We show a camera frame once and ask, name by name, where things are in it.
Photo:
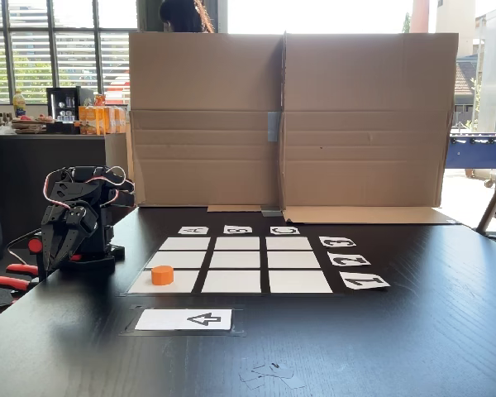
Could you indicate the round orange token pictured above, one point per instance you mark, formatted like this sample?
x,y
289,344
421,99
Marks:
x,y
162,276

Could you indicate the white nine-square grid sheet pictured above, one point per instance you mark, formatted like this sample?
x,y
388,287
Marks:
x,y
239,264

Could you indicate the red and black clamp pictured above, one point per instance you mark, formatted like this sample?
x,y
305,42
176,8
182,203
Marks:
x,y
35,246

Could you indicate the dark counter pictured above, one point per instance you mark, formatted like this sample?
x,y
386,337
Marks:
x,y
45,157

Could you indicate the orange drink cartons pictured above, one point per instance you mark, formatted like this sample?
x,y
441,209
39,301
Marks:
x,y
101,120

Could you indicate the food tray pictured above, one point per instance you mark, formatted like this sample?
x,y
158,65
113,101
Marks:
x,y
31,124

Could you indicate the black mini fridge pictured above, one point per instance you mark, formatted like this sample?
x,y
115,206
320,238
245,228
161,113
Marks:
x,y
64,105

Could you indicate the yellow bottle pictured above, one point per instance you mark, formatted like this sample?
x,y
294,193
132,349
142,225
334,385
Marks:
x,y
19,105

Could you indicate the paper label letter A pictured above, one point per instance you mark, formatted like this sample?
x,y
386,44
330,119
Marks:
x,y
194,230

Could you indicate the white arrow paper sheet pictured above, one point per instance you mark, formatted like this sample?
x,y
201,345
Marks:
x,y
169,320

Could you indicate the person behind cardboard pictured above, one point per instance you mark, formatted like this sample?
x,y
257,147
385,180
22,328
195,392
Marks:
x,y
186,16

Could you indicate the paper label letter C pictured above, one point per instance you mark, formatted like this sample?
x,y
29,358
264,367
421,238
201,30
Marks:
x,y
285,230

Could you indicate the paper label number 3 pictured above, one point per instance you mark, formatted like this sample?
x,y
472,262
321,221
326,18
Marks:
x,y
337,242

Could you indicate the paper label number 2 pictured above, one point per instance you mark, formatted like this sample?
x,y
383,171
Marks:
x,y
349,259

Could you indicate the brown cardboard screen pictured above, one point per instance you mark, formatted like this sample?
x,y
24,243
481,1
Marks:
x,y
355,124

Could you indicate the paper label number 1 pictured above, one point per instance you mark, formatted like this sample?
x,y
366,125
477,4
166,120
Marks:
x,y
363,281

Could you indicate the blue foosball table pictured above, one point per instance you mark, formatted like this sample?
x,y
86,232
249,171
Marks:
x,y
479,153

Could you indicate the grey duct tape strip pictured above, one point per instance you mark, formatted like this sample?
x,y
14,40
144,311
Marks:
x,y
271,211
274,126

